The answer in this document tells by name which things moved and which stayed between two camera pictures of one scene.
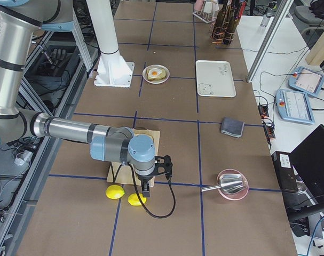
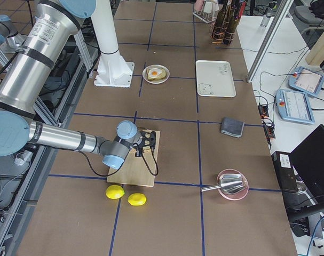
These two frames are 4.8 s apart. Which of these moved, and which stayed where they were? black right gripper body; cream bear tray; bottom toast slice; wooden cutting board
Moved: black right gripper body
Stayed: cream bear tray; wooden cutting board; bottom toast slice
